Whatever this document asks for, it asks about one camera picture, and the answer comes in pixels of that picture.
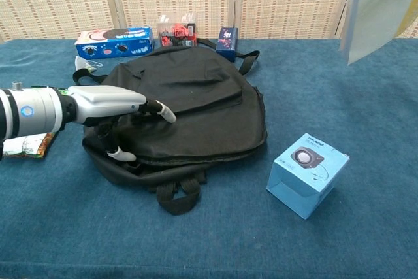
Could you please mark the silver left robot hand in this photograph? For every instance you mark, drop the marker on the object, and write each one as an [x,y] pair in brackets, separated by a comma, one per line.
[104,99]

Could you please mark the black fabric backpack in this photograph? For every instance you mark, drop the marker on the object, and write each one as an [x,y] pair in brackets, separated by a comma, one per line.
[202,109]

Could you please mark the cream notebook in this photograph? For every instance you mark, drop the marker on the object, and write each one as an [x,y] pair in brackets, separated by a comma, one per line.
[372,14]

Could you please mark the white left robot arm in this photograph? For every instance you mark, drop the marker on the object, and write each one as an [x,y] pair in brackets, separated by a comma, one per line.
[32,112]

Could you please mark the blue cookie box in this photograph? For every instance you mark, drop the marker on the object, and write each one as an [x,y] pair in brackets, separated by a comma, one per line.
[114,43]

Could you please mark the clear box with red parts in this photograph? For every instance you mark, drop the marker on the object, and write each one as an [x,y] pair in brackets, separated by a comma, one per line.
[176,32]

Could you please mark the blue tablecloth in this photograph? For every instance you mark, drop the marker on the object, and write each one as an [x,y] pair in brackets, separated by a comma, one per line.
[98,226]

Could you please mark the dark blue slim box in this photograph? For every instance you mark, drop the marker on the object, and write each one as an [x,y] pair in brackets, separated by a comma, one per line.
[227,43]

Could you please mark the light blue speaker box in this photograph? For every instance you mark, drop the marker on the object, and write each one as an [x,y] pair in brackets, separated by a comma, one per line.
[303,177]

